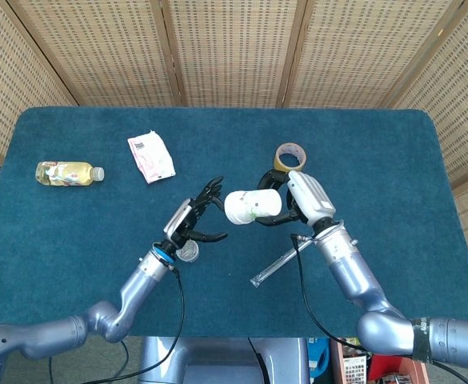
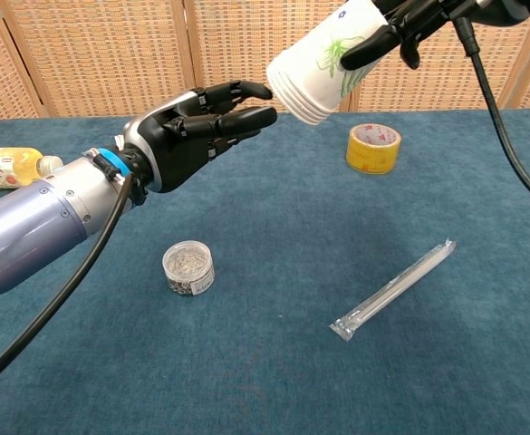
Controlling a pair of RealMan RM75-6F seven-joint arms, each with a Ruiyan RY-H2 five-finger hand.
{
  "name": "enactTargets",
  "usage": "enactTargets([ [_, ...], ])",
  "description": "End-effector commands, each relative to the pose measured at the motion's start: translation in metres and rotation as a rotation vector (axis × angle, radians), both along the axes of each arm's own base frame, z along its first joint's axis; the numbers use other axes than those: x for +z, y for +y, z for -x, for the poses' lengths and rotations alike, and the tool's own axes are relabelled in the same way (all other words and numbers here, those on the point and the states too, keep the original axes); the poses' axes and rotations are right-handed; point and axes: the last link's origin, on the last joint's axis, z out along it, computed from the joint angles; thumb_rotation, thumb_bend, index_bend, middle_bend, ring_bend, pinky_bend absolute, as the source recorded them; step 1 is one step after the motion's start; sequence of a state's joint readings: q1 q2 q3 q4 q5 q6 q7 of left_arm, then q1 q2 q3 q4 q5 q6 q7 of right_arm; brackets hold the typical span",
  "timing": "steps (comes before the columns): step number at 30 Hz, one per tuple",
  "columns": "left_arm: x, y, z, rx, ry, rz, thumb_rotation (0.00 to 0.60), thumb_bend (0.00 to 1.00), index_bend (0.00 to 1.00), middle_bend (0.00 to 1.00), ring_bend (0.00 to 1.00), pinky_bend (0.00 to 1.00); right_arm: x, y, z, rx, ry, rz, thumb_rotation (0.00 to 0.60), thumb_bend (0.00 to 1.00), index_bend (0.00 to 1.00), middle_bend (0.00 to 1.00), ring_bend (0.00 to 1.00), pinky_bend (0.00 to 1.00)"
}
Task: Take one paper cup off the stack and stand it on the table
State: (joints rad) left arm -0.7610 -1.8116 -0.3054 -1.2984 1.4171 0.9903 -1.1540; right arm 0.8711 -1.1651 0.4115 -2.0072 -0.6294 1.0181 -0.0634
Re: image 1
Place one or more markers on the yellow drink plastic bottle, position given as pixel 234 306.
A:
pixel 65 174

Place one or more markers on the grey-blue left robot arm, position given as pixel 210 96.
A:
pixel 133 288

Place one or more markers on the grey-blue robot torso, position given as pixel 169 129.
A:
pixel 217 360

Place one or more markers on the white paper cup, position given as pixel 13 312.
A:
pixel 253 206

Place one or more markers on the yellow packing tape roll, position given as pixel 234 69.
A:
pixel 281 165

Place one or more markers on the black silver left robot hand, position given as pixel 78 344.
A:
pixel 179 218

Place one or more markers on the plastic wrapped straw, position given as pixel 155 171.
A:
pixel 273 269

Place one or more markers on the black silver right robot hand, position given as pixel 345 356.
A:
pixel 311 196

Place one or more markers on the blue carpet table mat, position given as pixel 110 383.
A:
pixel 77 240

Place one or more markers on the small clear round lid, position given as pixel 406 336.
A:
pixel 189 254

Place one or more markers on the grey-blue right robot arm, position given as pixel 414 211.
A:
pixel 361 288

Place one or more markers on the crumpled white pink packet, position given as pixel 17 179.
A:
pixel 151 158

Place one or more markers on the pink storage box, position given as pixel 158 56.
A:
pixel 393 368

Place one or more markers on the blue plastic item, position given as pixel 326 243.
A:
pixel 317 358

